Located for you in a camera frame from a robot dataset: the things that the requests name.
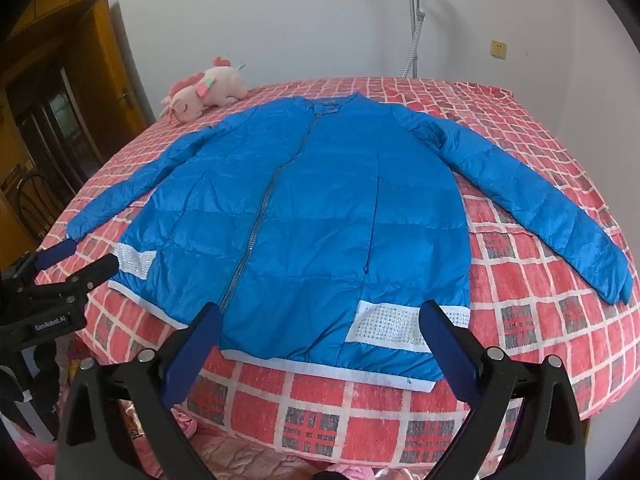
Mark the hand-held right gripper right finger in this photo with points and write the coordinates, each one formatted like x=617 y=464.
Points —
x=450 y=355

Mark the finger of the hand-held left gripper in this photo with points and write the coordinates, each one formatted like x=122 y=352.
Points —
x=95 y=270
x=55 y=252

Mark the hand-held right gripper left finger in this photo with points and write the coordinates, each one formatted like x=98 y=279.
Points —
x=196 y=355

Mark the blue puffer jacket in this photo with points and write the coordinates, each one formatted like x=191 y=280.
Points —
x=320 y=220

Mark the pink clothes pile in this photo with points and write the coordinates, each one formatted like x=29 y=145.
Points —
x=235 y=455

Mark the dark chair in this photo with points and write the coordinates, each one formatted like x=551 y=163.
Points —
x=27 y=205

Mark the red plaid bed blanket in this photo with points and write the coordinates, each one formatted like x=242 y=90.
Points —
x=520 y=310

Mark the wooden door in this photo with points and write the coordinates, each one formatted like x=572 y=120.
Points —
x=75 y=90

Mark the pink unicorn plush toy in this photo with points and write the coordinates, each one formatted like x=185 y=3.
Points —
x=205 y=92

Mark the grey crutch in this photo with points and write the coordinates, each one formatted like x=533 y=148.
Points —
x=414 y=20

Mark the yellow wall socket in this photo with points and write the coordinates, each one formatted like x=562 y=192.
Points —
x=497 y=48

